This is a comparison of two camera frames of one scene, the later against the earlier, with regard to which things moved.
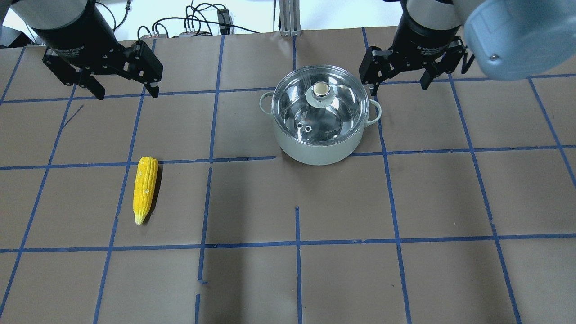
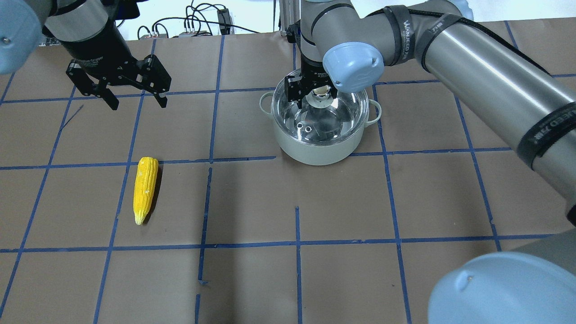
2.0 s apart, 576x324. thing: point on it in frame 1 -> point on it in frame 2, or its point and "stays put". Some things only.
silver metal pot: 319,155 stays put
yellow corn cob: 145,187 stays put
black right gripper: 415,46 -> 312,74
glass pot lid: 320,105 stays put
